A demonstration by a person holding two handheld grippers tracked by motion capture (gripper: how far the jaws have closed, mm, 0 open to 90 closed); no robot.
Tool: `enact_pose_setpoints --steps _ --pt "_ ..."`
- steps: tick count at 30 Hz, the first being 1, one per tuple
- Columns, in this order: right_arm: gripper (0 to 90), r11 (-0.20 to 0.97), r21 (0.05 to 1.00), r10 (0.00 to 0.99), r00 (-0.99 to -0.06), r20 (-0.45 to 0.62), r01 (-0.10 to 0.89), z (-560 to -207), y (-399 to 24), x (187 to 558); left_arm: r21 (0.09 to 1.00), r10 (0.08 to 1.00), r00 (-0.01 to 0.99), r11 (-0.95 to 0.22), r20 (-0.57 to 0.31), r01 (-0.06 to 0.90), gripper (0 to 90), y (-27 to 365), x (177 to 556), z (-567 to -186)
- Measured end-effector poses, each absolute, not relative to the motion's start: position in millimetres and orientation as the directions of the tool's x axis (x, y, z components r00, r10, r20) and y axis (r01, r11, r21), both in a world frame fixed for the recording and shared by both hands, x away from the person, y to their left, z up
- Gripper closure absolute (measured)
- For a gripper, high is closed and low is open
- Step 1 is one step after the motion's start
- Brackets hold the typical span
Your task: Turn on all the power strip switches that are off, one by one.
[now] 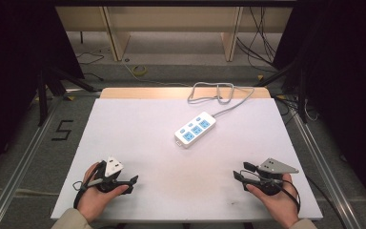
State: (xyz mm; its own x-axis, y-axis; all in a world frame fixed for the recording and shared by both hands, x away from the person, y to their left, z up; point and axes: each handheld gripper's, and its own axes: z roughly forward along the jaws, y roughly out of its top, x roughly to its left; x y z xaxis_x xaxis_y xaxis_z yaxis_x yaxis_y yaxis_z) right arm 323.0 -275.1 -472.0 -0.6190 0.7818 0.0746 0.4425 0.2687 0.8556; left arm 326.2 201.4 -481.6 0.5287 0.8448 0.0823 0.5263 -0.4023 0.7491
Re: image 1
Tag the person's right hand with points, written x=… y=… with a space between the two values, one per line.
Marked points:
x=281 y=205

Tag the white table mat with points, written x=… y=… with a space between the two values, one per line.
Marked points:
x=158 y=178

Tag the white power strip blue sockets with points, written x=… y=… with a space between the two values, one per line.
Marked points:
x=195 y=129

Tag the black curtain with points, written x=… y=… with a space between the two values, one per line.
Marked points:
x=346 y=79
x=16 y=63

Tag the yellow tape roll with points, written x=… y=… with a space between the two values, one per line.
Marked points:
x=145 y=70

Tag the metal floor rail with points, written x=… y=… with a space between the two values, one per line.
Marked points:
x=16 y=178
x=324 y=165

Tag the person's left hand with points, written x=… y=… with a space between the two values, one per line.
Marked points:
x=95 y=200

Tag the black metal stand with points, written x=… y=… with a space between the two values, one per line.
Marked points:
x=42 y=95
x=302 y=95

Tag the beige wooden desk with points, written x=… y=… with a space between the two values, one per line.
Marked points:
x=171 y=19

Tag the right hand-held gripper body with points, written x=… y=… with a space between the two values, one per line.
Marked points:
x=276 y=166

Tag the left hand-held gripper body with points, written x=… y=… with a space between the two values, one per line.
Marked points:
x=112 y=166

